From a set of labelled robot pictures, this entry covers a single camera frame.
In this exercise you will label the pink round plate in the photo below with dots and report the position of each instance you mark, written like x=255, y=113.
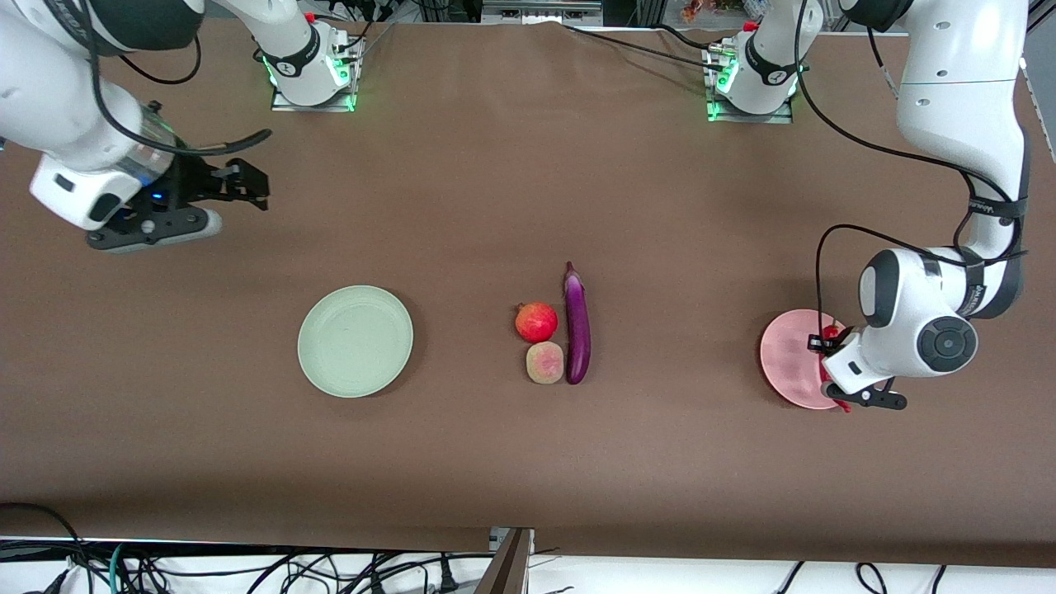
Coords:
x=788, y=359

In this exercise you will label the brown table cover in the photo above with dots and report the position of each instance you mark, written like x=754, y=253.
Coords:
x=495, y=206

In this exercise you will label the aluminium frame profile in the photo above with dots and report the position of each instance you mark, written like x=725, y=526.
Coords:
x=540, y=12

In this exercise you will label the long purple eggplant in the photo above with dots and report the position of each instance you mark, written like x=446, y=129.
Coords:
x=577, y=330

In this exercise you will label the pink yellow peach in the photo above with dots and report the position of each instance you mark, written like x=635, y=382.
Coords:
x=544, y=363

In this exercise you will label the dark metal post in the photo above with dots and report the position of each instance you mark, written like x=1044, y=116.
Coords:
x=507, y=569

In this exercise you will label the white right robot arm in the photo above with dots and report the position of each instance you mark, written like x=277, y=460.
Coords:
x=49, y=82

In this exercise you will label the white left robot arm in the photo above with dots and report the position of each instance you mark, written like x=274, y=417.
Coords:
x=957, y=82

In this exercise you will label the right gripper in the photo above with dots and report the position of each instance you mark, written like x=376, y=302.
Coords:
x=191, y=183

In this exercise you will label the red chili pepper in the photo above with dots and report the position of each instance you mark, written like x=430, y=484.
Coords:
x=830, y=332

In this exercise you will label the red pomegranate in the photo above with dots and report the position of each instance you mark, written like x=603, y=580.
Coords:
x=537, y=323

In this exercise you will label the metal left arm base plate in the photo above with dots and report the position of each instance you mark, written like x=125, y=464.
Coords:
x=747, y=119

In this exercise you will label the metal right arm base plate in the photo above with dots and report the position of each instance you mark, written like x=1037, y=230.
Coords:
x=313, y=107

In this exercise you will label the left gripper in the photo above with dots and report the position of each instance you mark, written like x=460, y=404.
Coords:
x=818, y=341

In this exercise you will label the red orange background items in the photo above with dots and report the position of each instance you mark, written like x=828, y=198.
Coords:
x=701, y=10

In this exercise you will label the pale green round plate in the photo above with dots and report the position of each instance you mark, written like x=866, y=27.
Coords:
x=355, y=342

